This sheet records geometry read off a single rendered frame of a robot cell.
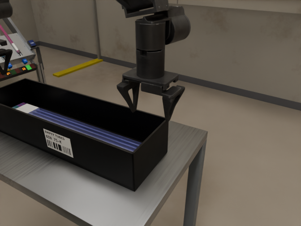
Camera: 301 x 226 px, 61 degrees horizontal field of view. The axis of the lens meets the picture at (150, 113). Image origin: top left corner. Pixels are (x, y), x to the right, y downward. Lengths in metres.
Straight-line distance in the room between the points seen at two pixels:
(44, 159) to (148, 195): 0.31
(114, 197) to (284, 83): 2.50
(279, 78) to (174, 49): 1.24
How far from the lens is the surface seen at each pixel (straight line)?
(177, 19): 0.54
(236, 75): 3.01
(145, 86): 0.51
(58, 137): 0.70
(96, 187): 0.65
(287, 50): 2.83
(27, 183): 0.71
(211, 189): 1.78
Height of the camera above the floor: 1.25
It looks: 30 degrees down
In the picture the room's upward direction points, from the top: straight up
